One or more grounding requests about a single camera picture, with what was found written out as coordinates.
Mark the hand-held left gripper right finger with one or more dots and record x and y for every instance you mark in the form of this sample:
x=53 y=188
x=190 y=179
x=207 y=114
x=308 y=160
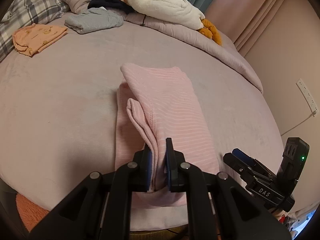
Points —
x=168 y=170

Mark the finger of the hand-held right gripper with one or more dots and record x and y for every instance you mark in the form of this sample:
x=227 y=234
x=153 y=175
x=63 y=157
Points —
x=237 y=163
x=241 y=153

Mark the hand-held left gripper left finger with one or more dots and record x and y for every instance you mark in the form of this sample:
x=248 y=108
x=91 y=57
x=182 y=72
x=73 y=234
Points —
x=149 y=170

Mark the pink striped knit garment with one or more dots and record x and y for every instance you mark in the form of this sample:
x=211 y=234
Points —
x=170 y=105

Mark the printed white cloth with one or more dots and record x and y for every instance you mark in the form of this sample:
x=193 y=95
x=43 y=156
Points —
x=297 y=223

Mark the white power strip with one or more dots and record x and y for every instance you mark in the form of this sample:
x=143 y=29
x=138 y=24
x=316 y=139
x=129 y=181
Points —
x=306 y=95

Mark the lilac duvet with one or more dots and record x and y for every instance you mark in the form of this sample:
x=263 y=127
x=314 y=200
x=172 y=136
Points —
x=215 y=50

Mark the lilac bed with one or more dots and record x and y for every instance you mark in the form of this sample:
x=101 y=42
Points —
x=62 y=92

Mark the orange fluffy rug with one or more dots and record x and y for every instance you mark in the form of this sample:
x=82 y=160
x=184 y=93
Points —
x=31 y=212

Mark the pink curtain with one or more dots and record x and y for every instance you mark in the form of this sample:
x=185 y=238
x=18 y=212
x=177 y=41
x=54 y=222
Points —
x=262 y=10

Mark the grey folded garment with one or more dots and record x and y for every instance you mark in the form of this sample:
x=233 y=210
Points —
x=95 y=20

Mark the white goose plush toy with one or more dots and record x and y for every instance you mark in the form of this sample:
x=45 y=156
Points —
x=167 y=5

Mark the orange printed folded garment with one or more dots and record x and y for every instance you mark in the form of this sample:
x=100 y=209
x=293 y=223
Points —
x=37 y=37

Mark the grey plaid pillow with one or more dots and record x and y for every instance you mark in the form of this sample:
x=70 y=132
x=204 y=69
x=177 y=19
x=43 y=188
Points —
x=32 y=2

